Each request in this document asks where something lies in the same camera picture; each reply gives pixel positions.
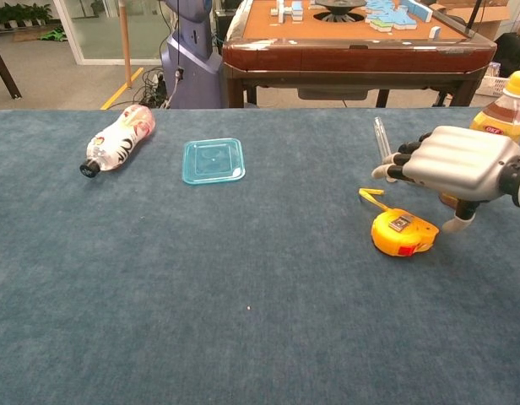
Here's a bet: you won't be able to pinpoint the cardboard box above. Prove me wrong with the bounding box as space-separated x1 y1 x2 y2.
436 0 512 41

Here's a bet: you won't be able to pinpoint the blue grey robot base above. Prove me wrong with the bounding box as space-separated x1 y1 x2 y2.
160 0 224 110

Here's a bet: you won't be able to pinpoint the heap of blue mahjong tiles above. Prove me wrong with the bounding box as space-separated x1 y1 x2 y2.
365 0 434 33

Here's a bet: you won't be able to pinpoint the blue felt table cover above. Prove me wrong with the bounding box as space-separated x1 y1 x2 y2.
0 107 520 405

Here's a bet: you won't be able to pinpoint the plastic bottle white red label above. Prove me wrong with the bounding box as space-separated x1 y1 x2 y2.
79 105 155 180

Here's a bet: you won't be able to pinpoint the yellow tape measure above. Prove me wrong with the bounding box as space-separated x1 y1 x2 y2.
358 187 440 257

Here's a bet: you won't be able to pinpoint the clear blue plastic lid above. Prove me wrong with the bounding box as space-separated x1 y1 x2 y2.
181 138 247 186

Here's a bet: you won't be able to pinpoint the black cable bundle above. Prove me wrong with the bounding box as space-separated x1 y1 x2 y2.
133 67 175 110

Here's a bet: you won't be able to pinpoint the stacked blue white mahjong tiles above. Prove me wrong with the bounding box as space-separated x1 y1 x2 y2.
276 0 306 22

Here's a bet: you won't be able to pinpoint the tea bottle yellow cap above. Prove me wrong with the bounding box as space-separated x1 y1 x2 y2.
440 70 520 210

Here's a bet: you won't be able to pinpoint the black chair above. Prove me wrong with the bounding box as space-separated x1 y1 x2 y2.
494 32 520 79

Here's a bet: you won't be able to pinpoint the wooden pole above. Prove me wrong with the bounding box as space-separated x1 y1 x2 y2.
118 0 133 89

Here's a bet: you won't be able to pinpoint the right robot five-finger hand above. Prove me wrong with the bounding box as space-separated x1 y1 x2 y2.
371 125 520 234

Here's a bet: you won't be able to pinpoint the brown mahjong table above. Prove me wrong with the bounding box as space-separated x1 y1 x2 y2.
221 0 497 110

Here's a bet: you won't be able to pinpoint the white plastic basket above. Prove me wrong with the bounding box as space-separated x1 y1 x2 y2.
481 61 512 97

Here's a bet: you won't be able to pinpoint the green potted plants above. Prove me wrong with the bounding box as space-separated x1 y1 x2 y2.
0 2 54 30

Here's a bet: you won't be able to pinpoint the clear tube white cap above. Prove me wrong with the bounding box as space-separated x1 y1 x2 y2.
372 116 398 183

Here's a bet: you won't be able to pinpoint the glass door white frame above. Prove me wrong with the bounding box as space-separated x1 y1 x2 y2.
52 0 168 67

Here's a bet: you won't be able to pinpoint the black table leg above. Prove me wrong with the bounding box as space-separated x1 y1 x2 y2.
0 35 23 100

